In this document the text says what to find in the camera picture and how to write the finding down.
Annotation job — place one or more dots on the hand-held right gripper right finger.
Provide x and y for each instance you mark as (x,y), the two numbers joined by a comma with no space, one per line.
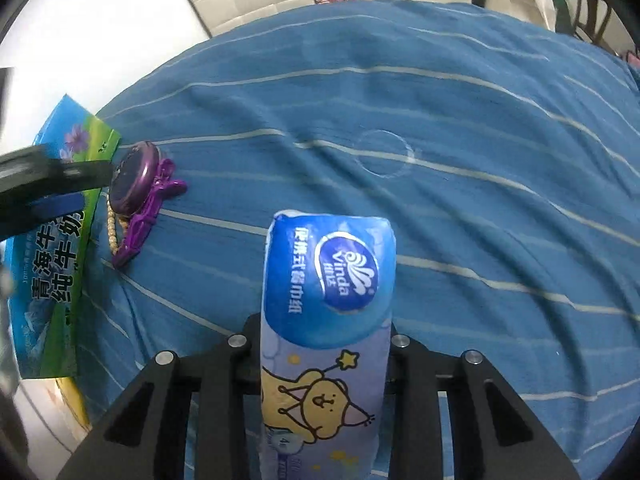
(405,360)

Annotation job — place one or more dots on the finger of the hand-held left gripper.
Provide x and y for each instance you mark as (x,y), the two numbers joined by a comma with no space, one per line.
(55,207)
(60,172)

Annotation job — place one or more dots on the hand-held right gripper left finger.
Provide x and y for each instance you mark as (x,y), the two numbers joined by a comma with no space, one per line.
(220,375)

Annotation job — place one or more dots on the blue and green milk carton box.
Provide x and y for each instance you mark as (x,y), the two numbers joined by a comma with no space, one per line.
(50,280)

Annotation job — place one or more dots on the blue cartoon tissue pack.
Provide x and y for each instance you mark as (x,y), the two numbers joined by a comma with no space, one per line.
(327,340)

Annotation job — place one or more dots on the purple round compact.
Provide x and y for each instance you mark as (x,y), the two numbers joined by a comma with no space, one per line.
(132,180)

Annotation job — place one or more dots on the purple hair clip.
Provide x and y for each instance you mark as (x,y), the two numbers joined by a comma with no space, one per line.
(150,215)

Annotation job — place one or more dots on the yellow packet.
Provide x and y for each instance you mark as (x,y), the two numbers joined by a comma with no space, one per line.
(75,400)

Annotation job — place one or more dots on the blue striped blanket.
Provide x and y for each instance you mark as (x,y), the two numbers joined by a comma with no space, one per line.
(450,210)

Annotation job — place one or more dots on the clear round lid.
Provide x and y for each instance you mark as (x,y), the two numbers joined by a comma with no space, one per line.
(385,152)

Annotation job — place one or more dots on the dark wooden chair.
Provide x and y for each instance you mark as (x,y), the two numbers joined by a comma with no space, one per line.
(600,15)

